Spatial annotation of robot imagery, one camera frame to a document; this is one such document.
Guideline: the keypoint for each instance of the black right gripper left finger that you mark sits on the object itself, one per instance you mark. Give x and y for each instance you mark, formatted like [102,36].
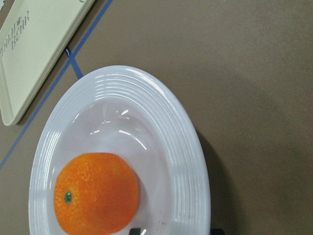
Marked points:
[135,231]

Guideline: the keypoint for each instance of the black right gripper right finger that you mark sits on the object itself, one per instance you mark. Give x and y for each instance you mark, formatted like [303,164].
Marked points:
[217,231]

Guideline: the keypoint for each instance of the orange mandarin fruit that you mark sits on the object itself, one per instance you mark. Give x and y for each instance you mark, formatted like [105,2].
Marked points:
[95,194]

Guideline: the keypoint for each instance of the white round plate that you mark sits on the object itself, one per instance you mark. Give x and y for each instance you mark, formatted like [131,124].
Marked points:
[128,112]

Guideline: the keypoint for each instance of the white bear tray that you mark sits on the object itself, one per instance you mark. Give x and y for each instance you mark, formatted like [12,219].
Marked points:
[32,37]

